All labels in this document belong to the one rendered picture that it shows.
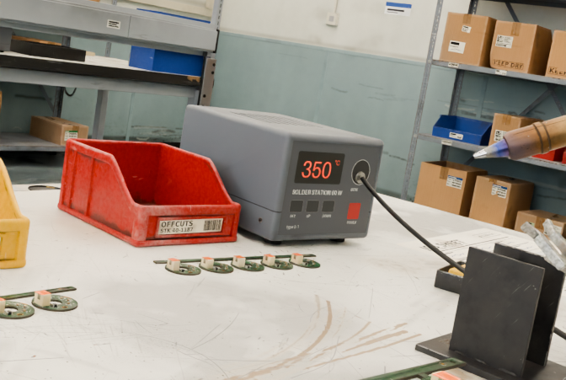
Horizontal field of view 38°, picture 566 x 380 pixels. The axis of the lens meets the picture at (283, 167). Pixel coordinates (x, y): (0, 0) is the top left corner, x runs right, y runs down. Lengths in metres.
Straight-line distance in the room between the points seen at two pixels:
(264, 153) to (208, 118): 0.09
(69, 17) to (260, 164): 2.40
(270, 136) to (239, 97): 5.70
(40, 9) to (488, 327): 2.60
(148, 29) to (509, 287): 2.88
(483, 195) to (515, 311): 4.31
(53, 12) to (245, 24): 3.54
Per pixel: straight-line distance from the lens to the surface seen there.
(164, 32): 3.34
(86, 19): 3.09
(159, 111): 6.34
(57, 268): 0.54
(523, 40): 4.76
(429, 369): 0.28
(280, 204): 0.66
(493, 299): 0.48
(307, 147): 0.67
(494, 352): 0.49
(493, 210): 4.76
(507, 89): 5.22
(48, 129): 5.33
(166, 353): 0.43
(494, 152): 0.23
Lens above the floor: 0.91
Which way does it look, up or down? 8 degrees down
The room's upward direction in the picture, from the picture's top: 9 degrees clockwise
